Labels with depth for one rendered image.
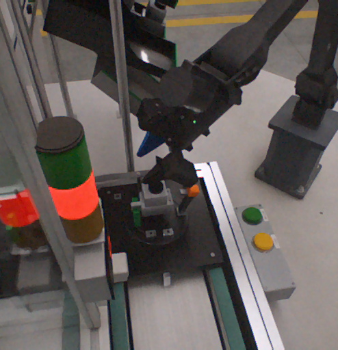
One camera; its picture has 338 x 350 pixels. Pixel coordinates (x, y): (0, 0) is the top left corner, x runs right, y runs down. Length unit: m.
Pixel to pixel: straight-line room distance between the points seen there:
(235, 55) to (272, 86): 0.88
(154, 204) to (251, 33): 0.36
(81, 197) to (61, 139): 0.07
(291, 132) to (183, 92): 0.47
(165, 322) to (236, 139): 0.63
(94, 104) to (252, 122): 0.54
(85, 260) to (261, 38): 0.39
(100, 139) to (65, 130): 0.82
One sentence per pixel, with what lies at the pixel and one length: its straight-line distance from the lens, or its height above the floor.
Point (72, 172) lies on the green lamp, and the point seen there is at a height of 1.38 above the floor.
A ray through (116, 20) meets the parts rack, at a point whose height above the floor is 1.34.
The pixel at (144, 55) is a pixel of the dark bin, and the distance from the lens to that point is 0.84.
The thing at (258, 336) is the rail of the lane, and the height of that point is 0.96.
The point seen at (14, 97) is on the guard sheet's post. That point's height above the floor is 1.47.
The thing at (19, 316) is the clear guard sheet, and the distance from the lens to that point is 0.30.
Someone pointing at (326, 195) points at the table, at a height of 0.86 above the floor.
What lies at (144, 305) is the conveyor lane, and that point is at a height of 0.92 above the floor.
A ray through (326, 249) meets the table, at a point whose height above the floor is 0.86.
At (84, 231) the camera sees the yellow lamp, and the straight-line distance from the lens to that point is 0.43.
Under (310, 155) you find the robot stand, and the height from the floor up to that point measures 1.00.
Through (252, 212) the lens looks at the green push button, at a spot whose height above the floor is 0.97.
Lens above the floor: 1.64
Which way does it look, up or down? 48 degrees down
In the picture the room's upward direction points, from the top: straight up
